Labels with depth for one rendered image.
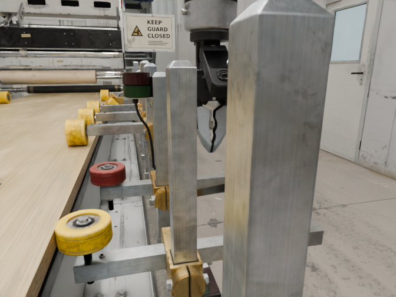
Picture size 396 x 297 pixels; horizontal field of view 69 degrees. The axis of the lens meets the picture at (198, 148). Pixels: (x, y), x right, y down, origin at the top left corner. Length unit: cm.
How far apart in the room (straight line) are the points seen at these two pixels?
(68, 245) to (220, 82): 31
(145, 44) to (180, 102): 255
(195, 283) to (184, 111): 24
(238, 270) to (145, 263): 35
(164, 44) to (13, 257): 263
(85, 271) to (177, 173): 22
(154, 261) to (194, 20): 40
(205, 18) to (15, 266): 43
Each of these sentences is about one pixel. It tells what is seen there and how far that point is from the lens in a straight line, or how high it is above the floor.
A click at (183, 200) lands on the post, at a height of 95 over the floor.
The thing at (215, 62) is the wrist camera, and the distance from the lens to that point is 47.
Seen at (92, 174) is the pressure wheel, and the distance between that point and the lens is 69.
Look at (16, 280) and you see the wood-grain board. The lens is 41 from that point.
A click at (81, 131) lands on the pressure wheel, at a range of 91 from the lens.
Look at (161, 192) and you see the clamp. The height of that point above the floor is 87.
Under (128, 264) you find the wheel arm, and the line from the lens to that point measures 51.
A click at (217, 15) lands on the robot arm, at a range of 50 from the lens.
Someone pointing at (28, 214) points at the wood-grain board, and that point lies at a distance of 55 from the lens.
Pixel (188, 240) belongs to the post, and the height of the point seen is 89.
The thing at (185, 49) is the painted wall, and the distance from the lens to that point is 955.
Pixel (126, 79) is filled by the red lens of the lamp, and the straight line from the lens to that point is 61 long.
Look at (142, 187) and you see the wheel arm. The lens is 71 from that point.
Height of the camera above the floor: 113
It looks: 16 degrees down
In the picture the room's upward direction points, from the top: straight up
